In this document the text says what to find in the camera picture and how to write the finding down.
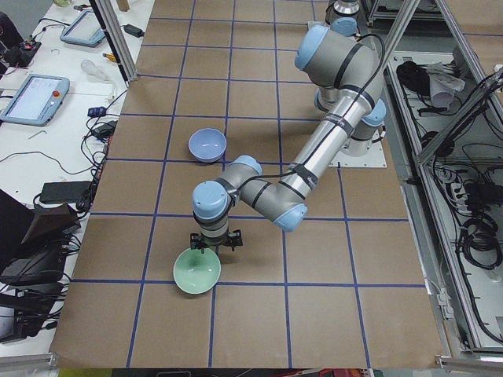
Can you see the near teach pendant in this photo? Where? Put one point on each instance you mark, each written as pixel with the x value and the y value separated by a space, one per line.
pixel 37 101

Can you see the gold cylindrical tool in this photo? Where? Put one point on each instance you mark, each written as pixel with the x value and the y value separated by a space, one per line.
pixel 110 57

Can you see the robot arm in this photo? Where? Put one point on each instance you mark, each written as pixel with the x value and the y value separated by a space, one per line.
pixel 333 62
pixel 340 16

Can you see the teach pendant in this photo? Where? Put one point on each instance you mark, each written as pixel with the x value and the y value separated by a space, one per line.
pixel 85 30
pixel 37 101

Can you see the black power adapter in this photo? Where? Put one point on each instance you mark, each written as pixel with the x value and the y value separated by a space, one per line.
pixel 133 30

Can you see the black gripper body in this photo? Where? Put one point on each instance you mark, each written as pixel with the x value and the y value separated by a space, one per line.
pixel 212 244

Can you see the green bowl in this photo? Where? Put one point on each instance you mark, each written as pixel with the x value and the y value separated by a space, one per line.
pixel 197 271

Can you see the far teach pendant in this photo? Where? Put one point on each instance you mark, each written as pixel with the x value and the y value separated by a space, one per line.
pixel 85 30

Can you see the aluminium frame post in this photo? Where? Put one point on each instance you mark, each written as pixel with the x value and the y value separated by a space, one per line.
pixel 106 17

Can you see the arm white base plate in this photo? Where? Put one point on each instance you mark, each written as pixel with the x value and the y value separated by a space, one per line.
pixel 361 154

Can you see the small blue device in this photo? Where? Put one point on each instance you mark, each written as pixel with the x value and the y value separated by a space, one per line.
pixel 96 112

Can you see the blue bowl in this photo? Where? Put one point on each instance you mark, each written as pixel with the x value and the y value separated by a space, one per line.
pixel 207 145

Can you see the black laptop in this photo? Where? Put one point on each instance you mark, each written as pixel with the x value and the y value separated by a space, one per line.
pixel 24 229

